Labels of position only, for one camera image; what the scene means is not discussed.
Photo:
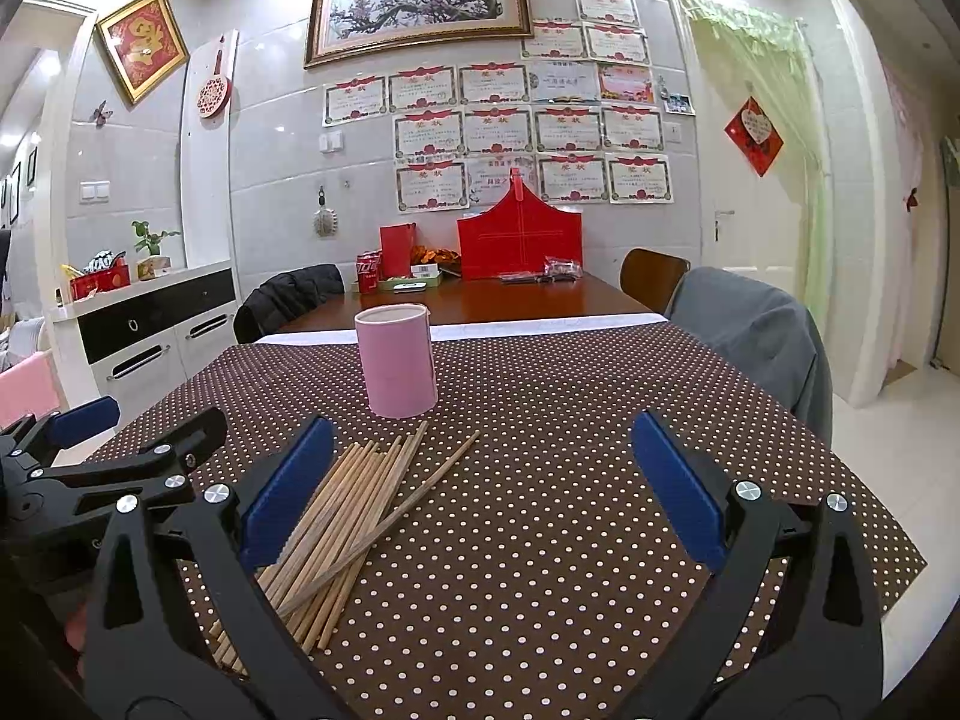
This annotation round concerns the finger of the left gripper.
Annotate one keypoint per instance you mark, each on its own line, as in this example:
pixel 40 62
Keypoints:
pixel 59 430
pixel 159 473

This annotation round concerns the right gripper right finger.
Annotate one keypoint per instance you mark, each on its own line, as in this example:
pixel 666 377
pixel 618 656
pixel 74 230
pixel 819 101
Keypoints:
pixel 821 655

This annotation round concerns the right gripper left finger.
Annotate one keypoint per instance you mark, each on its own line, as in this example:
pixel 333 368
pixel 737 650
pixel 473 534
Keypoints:
pixel 145 656

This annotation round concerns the pink stool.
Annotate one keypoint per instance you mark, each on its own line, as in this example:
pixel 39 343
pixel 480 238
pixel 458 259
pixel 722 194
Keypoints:
pixel 29 388

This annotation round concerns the white black sideboard cabinet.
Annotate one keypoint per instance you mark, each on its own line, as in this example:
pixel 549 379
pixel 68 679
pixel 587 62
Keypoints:
pixel 136 344

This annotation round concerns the red box on sideboard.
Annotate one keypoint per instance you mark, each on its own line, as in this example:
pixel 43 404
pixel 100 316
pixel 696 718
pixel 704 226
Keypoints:
pixel 116 276

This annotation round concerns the small green potted plant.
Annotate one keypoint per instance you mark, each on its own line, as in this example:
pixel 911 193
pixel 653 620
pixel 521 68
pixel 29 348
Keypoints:
pixel 148 245

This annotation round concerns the brown polka dot tablecloth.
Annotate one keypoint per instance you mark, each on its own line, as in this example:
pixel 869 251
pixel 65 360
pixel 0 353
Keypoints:
pixel 540 578

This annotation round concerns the black jacket on chair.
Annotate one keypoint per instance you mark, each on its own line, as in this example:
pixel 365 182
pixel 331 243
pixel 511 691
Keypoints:
pixel 284 298

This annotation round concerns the hanging round brush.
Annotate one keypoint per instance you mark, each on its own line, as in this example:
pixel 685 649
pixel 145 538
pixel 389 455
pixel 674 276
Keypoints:
pixel 325 219

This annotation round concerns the pink cylindrical holder cup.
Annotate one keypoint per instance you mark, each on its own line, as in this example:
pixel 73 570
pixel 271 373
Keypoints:
pixel 394 345

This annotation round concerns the red cola can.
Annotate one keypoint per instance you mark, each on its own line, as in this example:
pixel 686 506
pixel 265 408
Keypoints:
pixel 368 271

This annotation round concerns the brown wooden chair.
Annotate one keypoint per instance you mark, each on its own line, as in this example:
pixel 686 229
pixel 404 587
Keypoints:
pixel 651 277

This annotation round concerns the red gold framed picture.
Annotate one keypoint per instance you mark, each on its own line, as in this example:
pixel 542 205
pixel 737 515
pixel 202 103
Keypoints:
pixel 143 45

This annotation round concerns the small red box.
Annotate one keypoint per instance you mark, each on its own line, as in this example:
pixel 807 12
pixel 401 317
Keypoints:
pixel 397 244

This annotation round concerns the snack packet on table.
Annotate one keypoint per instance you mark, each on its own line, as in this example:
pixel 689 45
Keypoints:
pixel 562 270

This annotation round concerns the red gift bag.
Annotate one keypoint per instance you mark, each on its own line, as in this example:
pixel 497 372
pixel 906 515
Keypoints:
pixel 519 234

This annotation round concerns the red diamond door decoration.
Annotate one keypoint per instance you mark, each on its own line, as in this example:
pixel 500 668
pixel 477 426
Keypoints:
pixel 755 135

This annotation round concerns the green curtain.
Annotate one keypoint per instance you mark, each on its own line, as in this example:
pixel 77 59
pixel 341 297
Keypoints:
pixel 767 52

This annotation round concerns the plum blossom framed painting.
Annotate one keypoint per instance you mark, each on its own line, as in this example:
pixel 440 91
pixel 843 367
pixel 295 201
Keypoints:
pixel 343 29

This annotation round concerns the red round wall ornament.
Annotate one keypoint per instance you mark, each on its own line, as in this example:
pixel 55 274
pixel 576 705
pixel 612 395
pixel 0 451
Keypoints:
pixel 215 91

